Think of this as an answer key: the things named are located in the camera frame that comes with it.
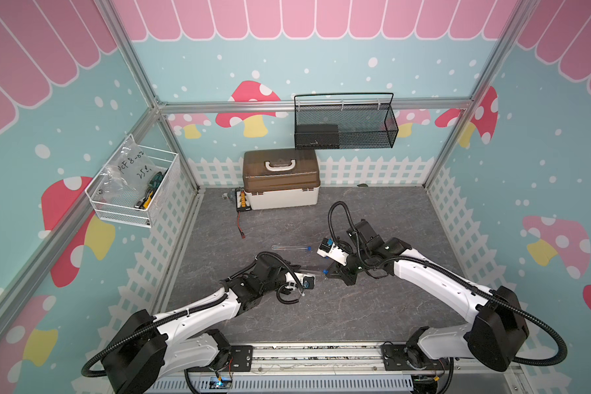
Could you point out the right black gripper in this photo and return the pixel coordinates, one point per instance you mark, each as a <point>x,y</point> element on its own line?
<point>341,273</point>

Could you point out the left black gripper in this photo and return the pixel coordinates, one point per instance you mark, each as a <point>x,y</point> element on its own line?
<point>286,267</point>

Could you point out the clear test tube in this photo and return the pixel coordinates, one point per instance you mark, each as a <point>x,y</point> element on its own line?
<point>288,248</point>

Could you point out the clear test tube diagonal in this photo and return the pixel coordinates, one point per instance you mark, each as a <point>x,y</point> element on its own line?
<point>310,270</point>

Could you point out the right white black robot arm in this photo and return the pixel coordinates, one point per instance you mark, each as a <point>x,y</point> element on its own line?
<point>495,326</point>

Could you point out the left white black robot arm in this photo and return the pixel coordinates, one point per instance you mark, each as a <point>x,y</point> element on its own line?
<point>150,347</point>

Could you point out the black yellow battery charger board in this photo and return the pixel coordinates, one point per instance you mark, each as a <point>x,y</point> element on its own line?
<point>242,202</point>

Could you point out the brown lid storage toolbox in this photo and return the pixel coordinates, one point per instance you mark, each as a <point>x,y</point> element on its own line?
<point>281,178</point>

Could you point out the black box in mesh basket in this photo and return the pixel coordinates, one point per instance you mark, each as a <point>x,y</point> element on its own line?
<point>317,136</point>

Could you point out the green yellow tool in basket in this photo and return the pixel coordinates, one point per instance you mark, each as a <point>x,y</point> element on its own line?
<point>150,192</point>

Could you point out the clear plastic labelled bag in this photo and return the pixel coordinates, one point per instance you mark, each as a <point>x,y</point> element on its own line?
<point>128,172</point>

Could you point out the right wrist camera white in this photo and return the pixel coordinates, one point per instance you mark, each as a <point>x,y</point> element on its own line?
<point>329,250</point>

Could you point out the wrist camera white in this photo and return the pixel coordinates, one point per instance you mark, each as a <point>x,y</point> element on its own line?
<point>300,282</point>
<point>329,250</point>

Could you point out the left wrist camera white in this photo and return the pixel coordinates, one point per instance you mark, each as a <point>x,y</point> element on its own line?
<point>300,282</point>

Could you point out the black mesh wall basket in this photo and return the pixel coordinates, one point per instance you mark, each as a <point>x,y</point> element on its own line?
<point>365,120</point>

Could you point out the white wire wall basket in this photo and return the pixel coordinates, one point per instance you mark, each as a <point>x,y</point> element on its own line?
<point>122,210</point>

